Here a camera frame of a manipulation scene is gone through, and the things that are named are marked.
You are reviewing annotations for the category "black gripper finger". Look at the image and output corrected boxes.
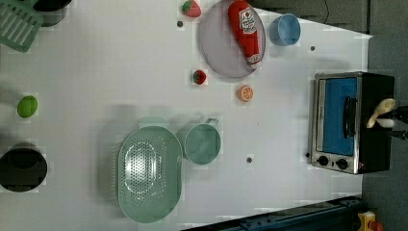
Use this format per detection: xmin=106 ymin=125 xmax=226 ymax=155
xmin=391 ymin=130 xmax=407 ymax=140
xmin=380 ymin=106 xmax=408 ymax=121

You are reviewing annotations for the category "peeled plush banana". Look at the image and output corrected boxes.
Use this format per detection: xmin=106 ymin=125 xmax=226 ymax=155
xmin=366 ymin=98 xmax=395 ymax=128

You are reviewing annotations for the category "black toaster oven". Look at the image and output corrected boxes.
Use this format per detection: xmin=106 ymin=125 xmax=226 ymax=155
xmin=310 ymin=72 xmax=395 ymax=174

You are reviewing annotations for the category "blue bowl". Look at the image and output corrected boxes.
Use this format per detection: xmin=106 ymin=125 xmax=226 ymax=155
xmin=268 ymin=13 xmax=301 ymax=46

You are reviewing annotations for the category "orange slice toy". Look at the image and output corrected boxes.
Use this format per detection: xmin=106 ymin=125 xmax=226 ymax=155
xmin=238 ymin=85 xmax=254 ymax=102

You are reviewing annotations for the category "red ketchup bottle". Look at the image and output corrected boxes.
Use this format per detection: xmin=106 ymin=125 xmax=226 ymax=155
xmin=228 ymin=0 xmax=261 ymax=69

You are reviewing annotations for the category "grey round plate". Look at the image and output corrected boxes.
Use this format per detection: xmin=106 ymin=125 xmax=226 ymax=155
xmin=199 ymin=0 xmax=267 ymax=78

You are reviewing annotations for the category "green mug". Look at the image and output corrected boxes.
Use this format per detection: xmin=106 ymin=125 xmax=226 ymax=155
xmin=176 ymin=117 xmax=221 ymax=166

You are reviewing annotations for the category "red plush strawberry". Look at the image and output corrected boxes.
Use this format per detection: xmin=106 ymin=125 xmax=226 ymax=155
xmin=192 ymin=70 xmax=207 ymax=85

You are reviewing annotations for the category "pink plush strawberry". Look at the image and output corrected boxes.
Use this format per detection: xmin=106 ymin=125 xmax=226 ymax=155
xmin=182 ymin=0 xmax=201 ymax=18

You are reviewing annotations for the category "green colander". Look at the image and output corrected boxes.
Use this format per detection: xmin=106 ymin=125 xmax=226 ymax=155
xmin=117 ymin=126 xmax=183 ymax=223

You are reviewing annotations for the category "black cup with spatula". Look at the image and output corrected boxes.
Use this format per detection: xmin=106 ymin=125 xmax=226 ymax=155
xmin=34 ymin=0 xmax=72 ymax=27

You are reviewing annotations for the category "green lime toy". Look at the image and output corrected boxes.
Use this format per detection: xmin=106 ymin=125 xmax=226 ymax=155
xmin=17 ymin=95 xmax=38 ymax=118

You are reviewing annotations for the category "black cylinder cup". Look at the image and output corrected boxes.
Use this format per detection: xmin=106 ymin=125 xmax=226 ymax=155
xmin=0 ymin=142 xmax=48 ymax=193

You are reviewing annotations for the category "green slotted spatula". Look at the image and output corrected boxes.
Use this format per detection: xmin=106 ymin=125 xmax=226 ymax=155
xmin=0 ymin=0 xmax=43 ymax=53

